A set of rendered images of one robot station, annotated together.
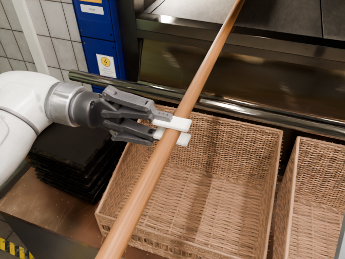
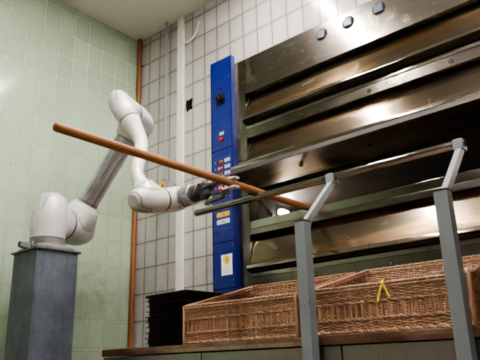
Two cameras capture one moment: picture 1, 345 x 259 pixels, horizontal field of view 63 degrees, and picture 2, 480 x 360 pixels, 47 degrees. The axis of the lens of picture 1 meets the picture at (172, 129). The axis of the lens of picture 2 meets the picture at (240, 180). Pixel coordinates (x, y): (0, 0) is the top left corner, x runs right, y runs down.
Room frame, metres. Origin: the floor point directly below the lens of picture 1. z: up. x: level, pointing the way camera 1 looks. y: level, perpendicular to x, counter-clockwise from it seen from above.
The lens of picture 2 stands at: (-1.58, -0.77, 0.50)
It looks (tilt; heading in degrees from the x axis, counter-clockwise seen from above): 18 degrees up; 20
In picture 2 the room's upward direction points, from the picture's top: 2 degrees counter-clockwise
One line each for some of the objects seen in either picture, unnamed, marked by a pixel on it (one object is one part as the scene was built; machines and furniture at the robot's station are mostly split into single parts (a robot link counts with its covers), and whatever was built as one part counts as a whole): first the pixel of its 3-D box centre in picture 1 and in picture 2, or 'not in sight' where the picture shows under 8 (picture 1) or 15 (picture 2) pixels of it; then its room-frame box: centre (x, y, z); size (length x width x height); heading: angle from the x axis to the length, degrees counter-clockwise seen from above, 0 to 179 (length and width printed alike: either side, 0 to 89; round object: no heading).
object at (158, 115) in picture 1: (158, 111); not in sight; (0.42, 0.03, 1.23); 0.05 x 0.01 x 0.03; 71
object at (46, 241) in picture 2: not in sight; (43, 246); (0.41, 0.90, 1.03); 0.22 x 0.18 x 0.06; 158
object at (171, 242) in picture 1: (193, 182); (271, 307); (0.63, -0.08, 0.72); 0.56 x 0.49 x 0.28; 72
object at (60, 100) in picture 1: (71, 105); (190, 195); (0.48, 0.22, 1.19); 0.09 x 0.06 x 0.09; 160
